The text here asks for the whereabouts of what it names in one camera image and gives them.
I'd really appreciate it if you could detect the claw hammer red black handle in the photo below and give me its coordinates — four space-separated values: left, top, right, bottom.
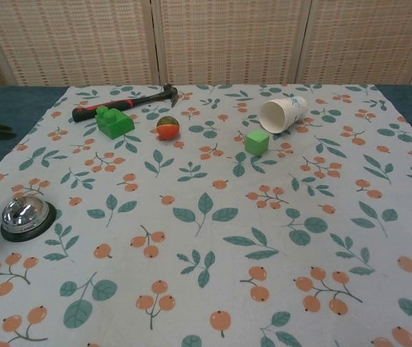
72 83 179 124

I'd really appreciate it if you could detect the white paper cup stack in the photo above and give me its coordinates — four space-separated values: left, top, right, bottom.
259 95 309 135

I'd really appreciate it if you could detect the green plastic stepped block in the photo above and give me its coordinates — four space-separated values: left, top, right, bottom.
95 106 135 140

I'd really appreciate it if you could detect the floral fruit print tablecloth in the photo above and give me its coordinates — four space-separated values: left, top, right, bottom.
0 83 412 347

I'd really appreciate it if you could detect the green cube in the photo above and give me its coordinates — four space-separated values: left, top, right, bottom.
244 129 270 156

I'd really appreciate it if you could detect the silver call bell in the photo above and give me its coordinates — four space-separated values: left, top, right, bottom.
0 196 58 243

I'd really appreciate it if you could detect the orange green ball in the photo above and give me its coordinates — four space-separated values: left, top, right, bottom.
156 116 181 141

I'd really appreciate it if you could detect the woven folding screen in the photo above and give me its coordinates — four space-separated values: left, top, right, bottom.
0 0 412 89

